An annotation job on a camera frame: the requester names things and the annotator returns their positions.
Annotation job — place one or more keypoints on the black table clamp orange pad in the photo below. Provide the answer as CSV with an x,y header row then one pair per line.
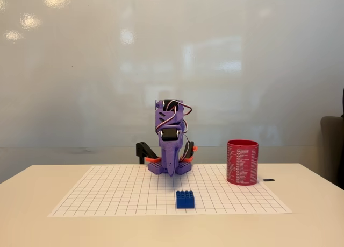
x,y
190,150
143,149

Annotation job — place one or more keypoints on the purple gripper black motor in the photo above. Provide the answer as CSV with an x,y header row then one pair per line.
x,y
170,152

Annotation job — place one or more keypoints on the red cup white print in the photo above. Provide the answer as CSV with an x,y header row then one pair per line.
x,y
242,163

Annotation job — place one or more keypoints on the purple robot arm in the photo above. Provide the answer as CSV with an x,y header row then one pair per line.
x,y
164,115

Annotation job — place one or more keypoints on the white grid paper sheet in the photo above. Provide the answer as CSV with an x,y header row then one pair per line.
x,y
121,193

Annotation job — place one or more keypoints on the blue toy brick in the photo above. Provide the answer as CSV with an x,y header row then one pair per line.
x,y
185,200

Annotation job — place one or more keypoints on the small black flat piece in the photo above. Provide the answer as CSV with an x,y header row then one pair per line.
x,y
269,180

